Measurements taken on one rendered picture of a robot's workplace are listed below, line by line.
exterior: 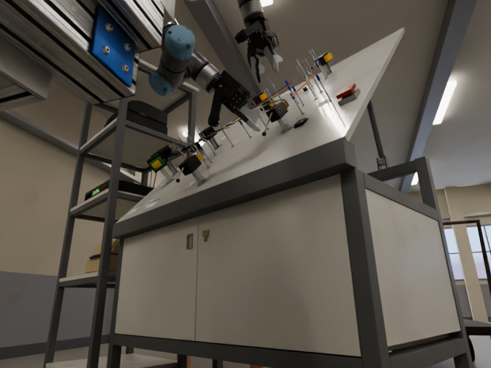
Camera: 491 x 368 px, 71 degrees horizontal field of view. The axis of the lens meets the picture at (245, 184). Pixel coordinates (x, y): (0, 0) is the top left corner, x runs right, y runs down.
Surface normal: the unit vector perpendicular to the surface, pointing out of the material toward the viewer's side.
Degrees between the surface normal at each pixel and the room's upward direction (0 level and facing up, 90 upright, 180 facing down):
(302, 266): 90
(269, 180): 90
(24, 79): 90
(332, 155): 90
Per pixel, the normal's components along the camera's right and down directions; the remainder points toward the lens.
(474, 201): -0.33, -0.31
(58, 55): 0.02, 0.94
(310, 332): -0.71, -0.22
